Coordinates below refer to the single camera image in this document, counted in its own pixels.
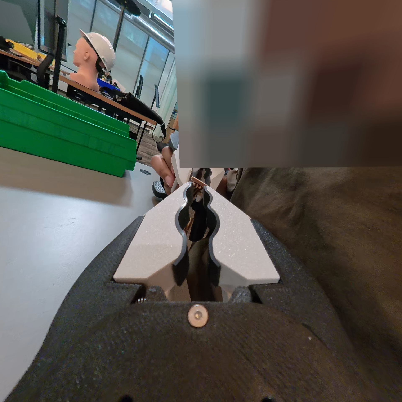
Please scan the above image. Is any wooden background table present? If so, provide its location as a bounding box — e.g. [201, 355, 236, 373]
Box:
[0, 49, 157, 126]

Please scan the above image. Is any grey desk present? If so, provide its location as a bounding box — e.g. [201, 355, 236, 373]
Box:
[0, 146, 176, 399]

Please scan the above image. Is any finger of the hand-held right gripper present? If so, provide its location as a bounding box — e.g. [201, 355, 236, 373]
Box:
[207, 168, 226, 191]
[171, 151, 193, 186]

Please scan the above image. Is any white hard hat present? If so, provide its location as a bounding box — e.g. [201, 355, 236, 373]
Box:
[79, 28, 116, 73]

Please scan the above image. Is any person's brown clothing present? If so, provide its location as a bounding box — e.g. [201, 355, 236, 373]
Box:
[226, 167, 402, 402]

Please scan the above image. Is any black bag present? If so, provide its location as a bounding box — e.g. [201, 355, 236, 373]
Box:
[117, 91, 167, 144]

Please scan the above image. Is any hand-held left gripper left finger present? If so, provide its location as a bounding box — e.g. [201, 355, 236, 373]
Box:
[112, 182, 193, 300]

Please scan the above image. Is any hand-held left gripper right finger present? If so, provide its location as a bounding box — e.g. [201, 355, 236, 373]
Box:
[202, 184, 281, 302]

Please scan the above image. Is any small wooden model assembly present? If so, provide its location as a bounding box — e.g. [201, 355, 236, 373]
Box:
[185, 176, 207, 241]

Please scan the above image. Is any person's right hand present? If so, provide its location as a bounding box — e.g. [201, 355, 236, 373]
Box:
[150, 152, 176, 196]

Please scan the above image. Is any mannequin head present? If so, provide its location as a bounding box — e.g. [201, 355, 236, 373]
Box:
[69, 35, 104, 92]

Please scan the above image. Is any yellow object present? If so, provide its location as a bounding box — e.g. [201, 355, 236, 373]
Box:
[6, 39, 48, 62]

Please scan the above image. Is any black monitor on stand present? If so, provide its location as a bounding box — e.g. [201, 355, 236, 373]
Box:
[37, 0, 70, 93]

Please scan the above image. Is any round black lamp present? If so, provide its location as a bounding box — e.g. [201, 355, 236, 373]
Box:
[114, 0, 142, 16]

